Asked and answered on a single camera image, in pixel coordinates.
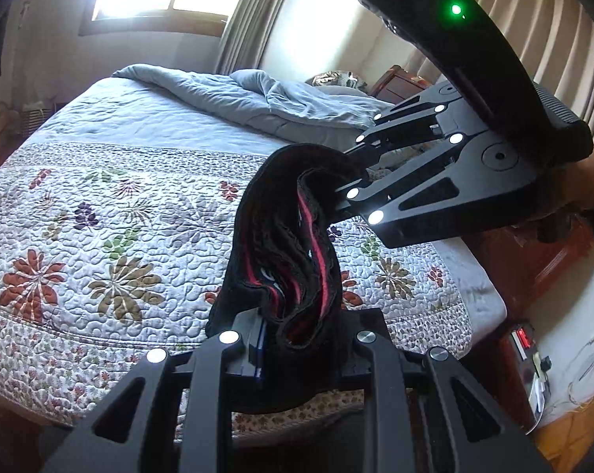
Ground patterned pillow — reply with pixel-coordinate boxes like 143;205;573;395
309;70;371;97

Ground woven storage basket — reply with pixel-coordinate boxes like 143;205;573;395
19;101;56;135

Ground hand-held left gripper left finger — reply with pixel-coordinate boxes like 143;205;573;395
41;313;268;473

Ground yellow cloth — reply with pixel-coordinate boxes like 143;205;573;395
533;389;594;473

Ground beige curtain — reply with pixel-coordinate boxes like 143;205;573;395
425;0;594;124

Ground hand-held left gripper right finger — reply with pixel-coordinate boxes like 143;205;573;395
336;308;554;473

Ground red wooden bed headboard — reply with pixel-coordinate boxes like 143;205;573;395
368;65;594;316

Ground light blue duvet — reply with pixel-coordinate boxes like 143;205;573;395
111;64;396;131

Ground floral quilted bedspread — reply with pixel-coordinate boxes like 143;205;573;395
0;76;507;441

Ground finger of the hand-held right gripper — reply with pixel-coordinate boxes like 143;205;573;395
345;85;458;168
334;132;480;250

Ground device with red display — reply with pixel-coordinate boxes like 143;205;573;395
509;322;554;429

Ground thin cables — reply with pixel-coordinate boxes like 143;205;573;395
568;325;594;386

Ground person's right hand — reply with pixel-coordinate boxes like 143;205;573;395
533;150;594;227

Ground grey curtain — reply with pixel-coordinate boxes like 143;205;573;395
213;0;298;77

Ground black pants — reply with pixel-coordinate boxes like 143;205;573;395
206;144;377;415

